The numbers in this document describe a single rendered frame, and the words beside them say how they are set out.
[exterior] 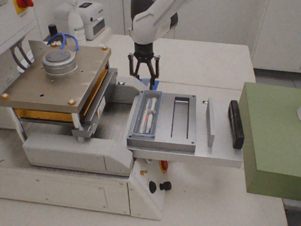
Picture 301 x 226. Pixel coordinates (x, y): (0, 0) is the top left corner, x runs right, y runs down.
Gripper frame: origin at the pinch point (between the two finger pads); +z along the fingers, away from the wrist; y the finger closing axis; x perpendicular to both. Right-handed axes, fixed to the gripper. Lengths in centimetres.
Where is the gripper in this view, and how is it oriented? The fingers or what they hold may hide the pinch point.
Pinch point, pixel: (144, 84)
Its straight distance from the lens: 114.9
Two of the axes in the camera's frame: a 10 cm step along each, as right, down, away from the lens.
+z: 0.1, 7.5, 6.6
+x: 2.1, -6.4, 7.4
